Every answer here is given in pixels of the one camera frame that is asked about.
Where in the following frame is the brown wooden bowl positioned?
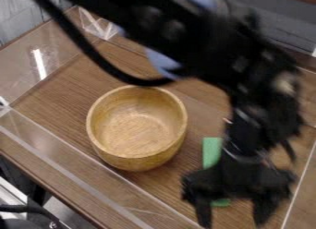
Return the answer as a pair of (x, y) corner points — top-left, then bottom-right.
(85, 86), (187, 172)

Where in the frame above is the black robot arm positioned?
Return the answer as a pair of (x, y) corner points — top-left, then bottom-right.
(57, 0), (303, 229)

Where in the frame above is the clear acrylic corner bracket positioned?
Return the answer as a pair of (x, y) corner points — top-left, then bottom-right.
(78, 7), (119, 41)

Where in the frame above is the clear acrylic tray wall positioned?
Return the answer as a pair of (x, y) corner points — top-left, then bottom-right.
(0, 96), (204, 229)

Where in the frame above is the black cable lower left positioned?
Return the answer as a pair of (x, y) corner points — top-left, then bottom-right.
(0, 203), (58, 229)

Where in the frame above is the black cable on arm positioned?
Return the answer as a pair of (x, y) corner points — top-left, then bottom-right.
(25, 0), (178, 88)

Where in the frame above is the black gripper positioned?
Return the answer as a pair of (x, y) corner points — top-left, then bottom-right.
(182, 161), (297, 229)

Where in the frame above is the green rectangular block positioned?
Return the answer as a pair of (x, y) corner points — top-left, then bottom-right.
(202, 137), (230, 207)

